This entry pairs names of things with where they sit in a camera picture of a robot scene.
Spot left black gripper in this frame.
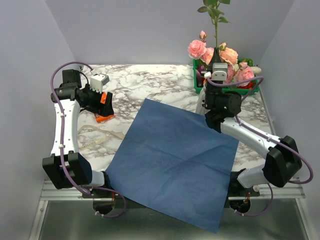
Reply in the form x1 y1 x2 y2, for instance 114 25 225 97
81 83 115 117

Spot peach rose stem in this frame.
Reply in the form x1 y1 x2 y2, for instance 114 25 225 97
219 42 239 66

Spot cream printed ribbon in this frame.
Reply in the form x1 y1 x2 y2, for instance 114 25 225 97
77 124 126 151

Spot white rose stem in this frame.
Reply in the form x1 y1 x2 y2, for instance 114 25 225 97
197 0 231 48

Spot dark blue wrapping sheet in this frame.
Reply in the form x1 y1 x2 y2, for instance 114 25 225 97
106 99 239 233

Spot pink rose bunch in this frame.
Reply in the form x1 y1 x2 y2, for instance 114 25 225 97
224 62 255 87

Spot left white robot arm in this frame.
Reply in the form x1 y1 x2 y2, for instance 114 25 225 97
42 69 114 198

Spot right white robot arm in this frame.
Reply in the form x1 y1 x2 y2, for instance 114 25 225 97
202 48 302 196

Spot white ribbed ceramic vase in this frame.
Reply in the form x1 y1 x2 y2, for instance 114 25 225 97
195 86 206 116

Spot orange snack packet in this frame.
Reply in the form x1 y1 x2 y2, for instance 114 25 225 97
94 99 115 123

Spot green plastic basket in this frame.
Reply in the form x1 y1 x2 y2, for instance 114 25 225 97
193 59 260 96

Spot white radish toy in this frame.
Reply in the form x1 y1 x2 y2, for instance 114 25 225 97
250 66 262 76

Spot red chili peppers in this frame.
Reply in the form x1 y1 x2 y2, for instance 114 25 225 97
237 80 257 90

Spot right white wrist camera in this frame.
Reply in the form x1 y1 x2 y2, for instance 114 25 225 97
204 62 228 84

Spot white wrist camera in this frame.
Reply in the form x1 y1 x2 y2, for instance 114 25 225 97
204 62 228 84
89 74 110 94

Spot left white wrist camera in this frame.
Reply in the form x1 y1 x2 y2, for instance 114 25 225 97
89 74 110 94

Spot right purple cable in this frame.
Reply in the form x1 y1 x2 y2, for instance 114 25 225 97
206 75 314 217

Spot purple cable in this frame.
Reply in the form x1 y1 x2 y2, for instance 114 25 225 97
50 61 128 219
206 75 314 217

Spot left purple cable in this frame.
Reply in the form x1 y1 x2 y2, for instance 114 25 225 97
50 61 128 219

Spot aluminium rail frame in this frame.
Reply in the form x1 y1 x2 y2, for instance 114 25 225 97
30 180 318 240

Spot black mounting base plate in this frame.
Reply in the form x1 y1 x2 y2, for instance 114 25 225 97
51 171 262 209

